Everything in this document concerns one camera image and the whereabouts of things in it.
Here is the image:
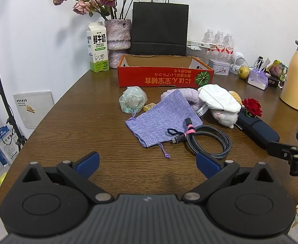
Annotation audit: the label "purple textured vase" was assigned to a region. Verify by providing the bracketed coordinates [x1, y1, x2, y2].
[104, 19, 131, 69]

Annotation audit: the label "clear seed container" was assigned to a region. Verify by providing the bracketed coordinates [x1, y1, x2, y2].
[187, 48, 208, 64]

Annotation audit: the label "white round lid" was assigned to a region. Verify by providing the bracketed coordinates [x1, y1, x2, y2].
[196, 104, 210, 117]

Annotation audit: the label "white green milk carton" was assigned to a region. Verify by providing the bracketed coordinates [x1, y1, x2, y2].
[86, 22, 110, 73]

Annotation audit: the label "red cardboard box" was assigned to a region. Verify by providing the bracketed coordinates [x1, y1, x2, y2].
[118, 54, 214, 87]

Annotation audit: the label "black light stand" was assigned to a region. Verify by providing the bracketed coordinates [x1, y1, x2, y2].
[0, 0, 27, 153]

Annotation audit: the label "clear plastic bag bundle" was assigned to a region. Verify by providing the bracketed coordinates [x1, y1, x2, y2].
[119, 86, 148, 114]

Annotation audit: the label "white cable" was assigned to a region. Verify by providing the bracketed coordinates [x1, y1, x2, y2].
[246, 58, 264, 70]

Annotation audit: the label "blue white packets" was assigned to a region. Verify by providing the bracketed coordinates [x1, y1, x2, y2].
[0, 126, 20, 167]

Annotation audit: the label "flat white carton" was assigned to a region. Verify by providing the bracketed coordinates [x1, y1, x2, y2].
[186, 40, 217, 51]

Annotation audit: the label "white printed tin box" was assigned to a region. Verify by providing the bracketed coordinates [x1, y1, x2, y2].
[208, 58, 231, 76]

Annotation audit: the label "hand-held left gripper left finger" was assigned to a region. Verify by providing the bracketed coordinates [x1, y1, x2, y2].
[22, 151, 114, 205]

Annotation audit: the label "white crumpled cloth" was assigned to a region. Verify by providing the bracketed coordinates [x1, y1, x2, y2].
[198, 84, 243, 113]

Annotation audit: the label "purple tissue pack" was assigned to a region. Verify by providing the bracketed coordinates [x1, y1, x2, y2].
[247, 57, 271, 90]

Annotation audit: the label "green apple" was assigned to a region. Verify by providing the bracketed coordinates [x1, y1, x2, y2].
[238, 66, 250, 79]

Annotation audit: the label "purple drawstring pouch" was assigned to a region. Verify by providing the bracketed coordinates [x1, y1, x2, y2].
[125, 92, 203, 159]

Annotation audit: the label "small white fan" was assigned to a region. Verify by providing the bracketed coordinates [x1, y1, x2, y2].
[230, 51, 246, 74]

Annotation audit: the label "yellow thermos jug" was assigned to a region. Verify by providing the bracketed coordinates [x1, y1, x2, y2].
[280, 38, 298, 111]

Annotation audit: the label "white yellow plush hamster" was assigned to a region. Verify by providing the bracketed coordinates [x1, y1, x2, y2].
[210, 90, 243, 129]

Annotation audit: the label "small dark pouch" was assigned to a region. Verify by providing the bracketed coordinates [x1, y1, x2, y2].
[267, 76, 283, 89]

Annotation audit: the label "red artificial rose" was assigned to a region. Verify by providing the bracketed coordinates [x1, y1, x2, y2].
[242, 98, 263, 119]

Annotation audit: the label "coiled braided cable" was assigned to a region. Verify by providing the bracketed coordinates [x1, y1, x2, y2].
[167, 118, 232, 161]

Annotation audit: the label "colourful snack bag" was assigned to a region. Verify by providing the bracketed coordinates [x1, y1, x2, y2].
[266, 60, 288, 82]

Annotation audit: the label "black paper bag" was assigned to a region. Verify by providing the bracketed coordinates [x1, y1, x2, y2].
[131, 0, 189, 56]

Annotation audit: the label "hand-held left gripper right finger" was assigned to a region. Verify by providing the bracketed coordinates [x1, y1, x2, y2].
[181, 151, 275, 205]

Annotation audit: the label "purple fluffy towel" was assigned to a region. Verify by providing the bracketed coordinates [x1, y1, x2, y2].
[160, 88, 203, 112]

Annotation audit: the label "navy zip case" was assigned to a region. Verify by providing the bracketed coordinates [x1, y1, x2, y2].
[234, 112, 280, 149]

